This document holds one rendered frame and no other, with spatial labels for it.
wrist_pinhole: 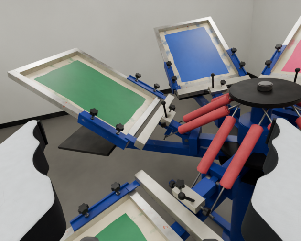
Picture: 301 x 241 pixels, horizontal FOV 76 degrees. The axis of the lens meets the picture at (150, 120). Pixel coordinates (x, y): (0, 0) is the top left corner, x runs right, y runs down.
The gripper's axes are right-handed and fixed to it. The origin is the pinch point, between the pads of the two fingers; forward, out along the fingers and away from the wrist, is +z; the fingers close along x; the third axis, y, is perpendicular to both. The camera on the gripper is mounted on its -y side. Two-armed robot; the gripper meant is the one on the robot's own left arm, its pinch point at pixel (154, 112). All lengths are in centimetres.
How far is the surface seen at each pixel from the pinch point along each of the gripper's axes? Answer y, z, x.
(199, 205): 59, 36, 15
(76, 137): 82, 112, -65
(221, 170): 59, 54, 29
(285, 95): 29, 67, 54
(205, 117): 45, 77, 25
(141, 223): 74, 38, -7
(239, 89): 30, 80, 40
